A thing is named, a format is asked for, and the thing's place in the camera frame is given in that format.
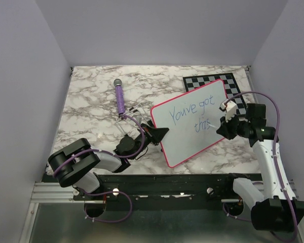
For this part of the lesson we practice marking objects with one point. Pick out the purple microphone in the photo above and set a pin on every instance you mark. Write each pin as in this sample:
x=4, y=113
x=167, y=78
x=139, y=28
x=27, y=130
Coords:
x=119, y=96

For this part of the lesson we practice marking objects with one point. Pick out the black grey chessboard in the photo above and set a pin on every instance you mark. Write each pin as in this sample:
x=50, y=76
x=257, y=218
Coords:
x=230, y=85

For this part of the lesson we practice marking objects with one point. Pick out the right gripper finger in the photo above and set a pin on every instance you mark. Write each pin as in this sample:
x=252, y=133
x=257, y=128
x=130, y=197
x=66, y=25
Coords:
x=223, y=123
x=226, y=133

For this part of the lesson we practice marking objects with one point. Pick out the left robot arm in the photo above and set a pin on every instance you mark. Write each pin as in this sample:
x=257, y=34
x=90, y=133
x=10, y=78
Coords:
x=72, y=164

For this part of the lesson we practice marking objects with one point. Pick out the pink framed whiteboard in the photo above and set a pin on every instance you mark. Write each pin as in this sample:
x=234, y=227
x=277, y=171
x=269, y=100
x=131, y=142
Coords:
x=187, y=116

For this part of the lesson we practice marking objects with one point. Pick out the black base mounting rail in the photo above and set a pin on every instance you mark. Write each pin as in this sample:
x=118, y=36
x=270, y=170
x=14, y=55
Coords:
x=165, y=193

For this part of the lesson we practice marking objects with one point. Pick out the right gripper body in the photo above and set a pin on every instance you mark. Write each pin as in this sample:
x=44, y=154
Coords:
x=233, y=125

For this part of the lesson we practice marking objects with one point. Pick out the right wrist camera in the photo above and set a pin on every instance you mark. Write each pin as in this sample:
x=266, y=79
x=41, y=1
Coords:
x=229, y=107

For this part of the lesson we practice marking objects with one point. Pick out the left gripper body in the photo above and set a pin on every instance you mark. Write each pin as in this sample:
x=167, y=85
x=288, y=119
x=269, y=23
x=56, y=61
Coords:
x=147, y=136

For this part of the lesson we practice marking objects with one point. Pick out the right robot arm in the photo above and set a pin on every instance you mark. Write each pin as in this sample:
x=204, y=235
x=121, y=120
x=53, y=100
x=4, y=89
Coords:
x=276, y=207

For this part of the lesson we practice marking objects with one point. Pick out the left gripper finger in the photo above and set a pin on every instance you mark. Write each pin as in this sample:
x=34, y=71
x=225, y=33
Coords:
x=155, y=142
x=158, y=133

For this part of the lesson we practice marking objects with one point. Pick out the wire microphone stand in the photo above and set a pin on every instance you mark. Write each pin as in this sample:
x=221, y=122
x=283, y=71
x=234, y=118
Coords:
x=127, y=124

